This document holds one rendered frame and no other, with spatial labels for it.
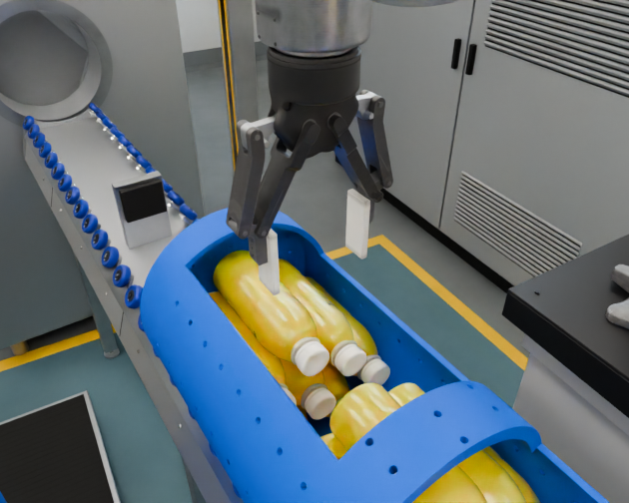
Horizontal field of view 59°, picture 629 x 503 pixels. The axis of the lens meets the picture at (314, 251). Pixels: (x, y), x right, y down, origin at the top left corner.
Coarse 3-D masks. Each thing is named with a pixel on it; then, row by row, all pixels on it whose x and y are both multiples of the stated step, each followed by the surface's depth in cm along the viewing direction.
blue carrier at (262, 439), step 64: (192, 256) 72; (320, 256) 85; (192, 320) 67; (384, 320) 77; (192, 384) 66; (256, 384) 58; (384, 384) 80; (448, 384) 54; (256, 448) 55; (320, 448) 51; (384, 448) 48; (448, 448) 47; (512, 448) 63
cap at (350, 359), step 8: (352, 344) 71; (344, 352) 70; (352, 352) 69; (360, 352) 70; (336, 360) 70; (344, 360) 69; (352, 360) 70; (360, 360) 71; (344, 368) 69; (352, 368) 70; (360, 368) 71
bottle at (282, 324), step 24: (240, 264) 74; (240, 288) 72; (264, 288) 70; (240, 312) 72; (264, 312) 68; (288, 312) 67; (264, 336) 67; (288, 336) 66; (312, 336) 67; (288, 360) 67
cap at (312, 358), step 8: (312, 344) 65; (320, 344) 66; (304, 352) 64; (312, 352) 64; (320, 352) 64; (296, 360) 65; (304, 360) 64; (312, 360) 64; (320, 360) 65; (304, 368) 64; (312, 368) 65; (320, 368) 66
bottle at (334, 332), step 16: (288, 272) 80; (288, 288) 77; (304, 288) 77; (304, 304) 74; (320, 304) 74; (320, 320) 72; (336, 320) 72; (320, 336) 71; (336, 336) 71; (352, 336) 73; (336, 352) 70
